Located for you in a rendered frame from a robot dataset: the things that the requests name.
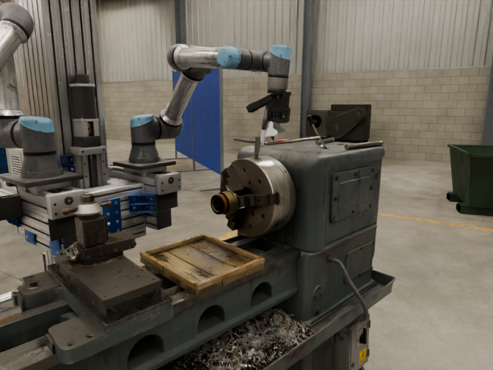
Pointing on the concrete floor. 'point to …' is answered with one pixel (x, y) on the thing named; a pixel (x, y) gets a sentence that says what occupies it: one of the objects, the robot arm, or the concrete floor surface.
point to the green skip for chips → (472, 178)
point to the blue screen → (203, 125)
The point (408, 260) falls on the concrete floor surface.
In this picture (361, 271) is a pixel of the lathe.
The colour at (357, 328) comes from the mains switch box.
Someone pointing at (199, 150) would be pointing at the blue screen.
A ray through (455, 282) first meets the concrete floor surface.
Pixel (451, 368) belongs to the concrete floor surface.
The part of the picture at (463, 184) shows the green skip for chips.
